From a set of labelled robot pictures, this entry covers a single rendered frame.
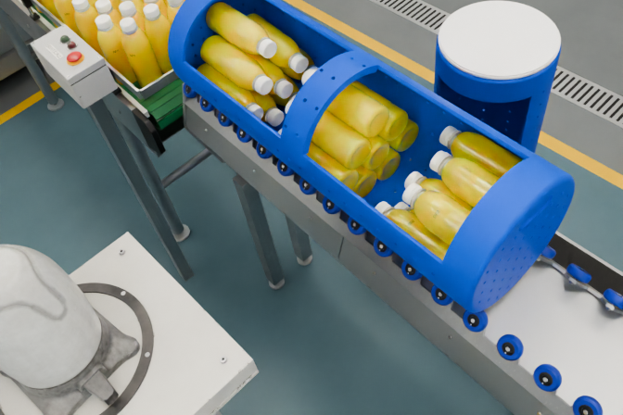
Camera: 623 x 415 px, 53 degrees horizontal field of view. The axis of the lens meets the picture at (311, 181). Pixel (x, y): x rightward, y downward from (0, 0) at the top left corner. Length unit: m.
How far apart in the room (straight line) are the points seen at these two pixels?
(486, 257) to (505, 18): 0.78
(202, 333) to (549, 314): 0.63
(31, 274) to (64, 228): 1.82
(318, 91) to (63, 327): 0.59
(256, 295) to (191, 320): 1.22
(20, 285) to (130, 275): 0.31
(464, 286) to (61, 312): 0.61
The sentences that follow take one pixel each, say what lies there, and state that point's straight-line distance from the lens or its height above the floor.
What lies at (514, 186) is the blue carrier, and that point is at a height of 1.23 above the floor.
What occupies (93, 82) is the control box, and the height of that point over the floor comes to 1.05.
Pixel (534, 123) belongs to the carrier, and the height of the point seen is 0.84.
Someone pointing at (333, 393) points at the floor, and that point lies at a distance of 2.16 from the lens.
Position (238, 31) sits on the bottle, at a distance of 1.41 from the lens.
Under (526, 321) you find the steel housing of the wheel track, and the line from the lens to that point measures 1.24.
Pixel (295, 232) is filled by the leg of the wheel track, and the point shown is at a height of 0.23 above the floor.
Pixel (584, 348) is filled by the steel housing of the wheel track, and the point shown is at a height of 0.93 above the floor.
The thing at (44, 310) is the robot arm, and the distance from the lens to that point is 0.98.
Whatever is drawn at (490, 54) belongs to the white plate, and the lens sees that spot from 1.52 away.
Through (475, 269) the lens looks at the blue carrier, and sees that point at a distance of 1.01.
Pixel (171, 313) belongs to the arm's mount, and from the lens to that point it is 1.15.
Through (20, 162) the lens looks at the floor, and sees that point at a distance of 3.14.
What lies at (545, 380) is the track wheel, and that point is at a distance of 1.16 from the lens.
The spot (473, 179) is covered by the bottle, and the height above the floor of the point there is 1.15.
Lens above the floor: 2.03
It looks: 51 degrees down
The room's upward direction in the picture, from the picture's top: 10 degrees counter-clockwise
